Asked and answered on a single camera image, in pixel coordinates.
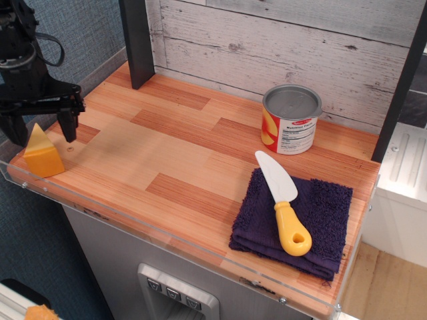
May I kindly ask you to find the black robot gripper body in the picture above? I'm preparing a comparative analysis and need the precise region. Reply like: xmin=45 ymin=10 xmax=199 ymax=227
xmin=1 ymin=58 xmax=85 ymax=115

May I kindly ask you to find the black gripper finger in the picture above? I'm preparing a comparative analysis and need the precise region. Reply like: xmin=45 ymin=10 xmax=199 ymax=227
xmin=1 ymin=115 xmax=28 ymax=147
xmin=57 ymin=109 xmax=79 ymax=143

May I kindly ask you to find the yellow cheese wedge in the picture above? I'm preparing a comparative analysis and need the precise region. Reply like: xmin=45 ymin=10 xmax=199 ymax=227
xmin=23 ymin=123 xmax=65 ymax=178

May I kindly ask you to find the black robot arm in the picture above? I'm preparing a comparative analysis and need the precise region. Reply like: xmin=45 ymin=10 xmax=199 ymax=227
xmin=1 ymin=1 xmax=85 ymax=147

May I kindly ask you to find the toy tin can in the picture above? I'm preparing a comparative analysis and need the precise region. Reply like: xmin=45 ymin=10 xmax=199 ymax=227
xmin=261 ymin=85 xmax=322 ymax=155

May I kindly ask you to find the clear acrylic table guard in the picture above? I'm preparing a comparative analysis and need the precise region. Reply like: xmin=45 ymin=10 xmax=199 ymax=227
xmin=0 ymin=49 xmax=381 ymax=317

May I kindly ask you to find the grey toy fridge cabinet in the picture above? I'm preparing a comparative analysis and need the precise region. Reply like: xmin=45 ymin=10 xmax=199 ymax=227
xmin=64 ymin=207 xmax=308 ymax=319

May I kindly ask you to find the white black corner object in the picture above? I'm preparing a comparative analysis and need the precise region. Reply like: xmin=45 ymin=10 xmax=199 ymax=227
xmin=1 ymin=279 xmax=51 ymax=319

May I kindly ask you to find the orange sponge piece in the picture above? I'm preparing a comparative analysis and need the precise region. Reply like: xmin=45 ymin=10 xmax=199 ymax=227
xmin=24 ymin=305 xmax=59 ymax=320

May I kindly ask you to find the silver dispenser button panel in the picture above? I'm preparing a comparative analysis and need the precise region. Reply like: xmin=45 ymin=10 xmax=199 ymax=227
xmin=137 ymin=263 xmax=220 ymax=319

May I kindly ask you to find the folded purple towel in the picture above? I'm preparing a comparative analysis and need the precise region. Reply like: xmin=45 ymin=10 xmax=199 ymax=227
xmin=229 ymin=168 xmax=353 ymax=281

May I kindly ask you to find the white toy sink unit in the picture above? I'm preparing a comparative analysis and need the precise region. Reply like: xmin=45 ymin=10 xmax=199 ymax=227
xmin=362 ymin=123 xmax=426 ymax=267

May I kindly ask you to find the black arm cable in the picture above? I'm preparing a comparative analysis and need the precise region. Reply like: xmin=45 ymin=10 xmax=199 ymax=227
xmin=35 ymin=32 xmax=65 ymax=67

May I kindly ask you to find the dark left shelf post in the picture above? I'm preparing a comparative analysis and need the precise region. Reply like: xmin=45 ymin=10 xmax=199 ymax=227
xmin=119 ymin=0 xmax=155 ymax=89

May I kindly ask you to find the dark shelf post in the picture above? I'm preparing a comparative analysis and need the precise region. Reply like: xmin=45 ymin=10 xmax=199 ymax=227
xmin=371 ymin=1 xmax=426 ymax=163
xmin=119 ymin=0 xmax=155 ymax=89

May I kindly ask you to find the toy knife yellow handle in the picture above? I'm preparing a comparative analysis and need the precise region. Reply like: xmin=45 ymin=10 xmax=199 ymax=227
xmin=255 ymin=151 xmax=312 ymax=257

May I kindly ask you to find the dark right shelf post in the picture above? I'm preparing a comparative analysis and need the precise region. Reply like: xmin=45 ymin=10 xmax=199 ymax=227
xmin=371 ymin=1 xmax=426 ymax=163

